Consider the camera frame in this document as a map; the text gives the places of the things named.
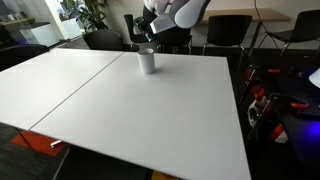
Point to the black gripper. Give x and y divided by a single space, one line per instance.
149 16

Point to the white ceramic mug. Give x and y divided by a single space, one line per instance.
146 63

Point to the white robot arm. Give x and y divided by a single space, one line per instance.
190 11

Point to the green potted plant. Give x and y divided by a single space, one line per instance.
91 15

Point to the white planter box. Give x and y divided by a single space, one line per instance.
71 28

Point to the white low cabinet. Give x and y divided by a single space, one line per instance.
38 35

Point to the white plastic object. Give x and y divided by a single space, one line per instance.
255 111

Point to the white table foot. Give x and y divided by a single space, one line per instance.
55 143

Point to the black robot stand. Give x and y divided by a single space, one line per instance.
300 136

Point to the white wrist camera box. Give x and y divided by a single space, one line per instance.
165 22

